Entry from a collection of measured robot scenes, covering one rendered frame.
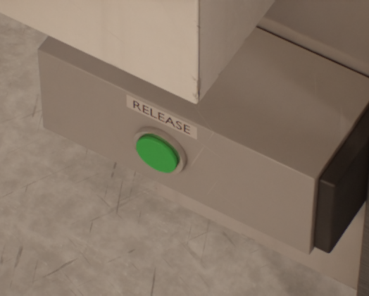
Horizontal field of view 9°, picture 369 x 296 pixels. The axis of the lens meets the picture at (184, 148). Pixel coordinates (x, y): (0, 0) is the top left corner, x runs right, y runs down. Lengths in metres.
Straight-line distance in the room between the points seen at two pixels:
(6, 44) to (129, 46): 1.76
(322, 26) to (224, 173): 0.11
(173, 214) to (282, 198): 1.41
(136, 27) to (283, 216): 0.26
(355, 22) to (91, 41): 0.22
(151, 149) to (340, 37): 0.14
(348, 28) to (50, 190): 1.46
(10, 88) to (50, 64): 1.49
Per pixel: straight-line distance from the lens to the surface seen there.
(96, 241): 2.87
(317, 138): 1.47
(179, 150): 1.50
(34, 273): 2.85
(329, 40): 1.50
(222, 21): 1.28
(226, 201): 1.52
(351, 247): 1.65
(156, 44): 1.28
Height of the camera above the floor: 2.36
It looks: 53 degrees down
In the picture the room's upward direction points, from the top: straight up
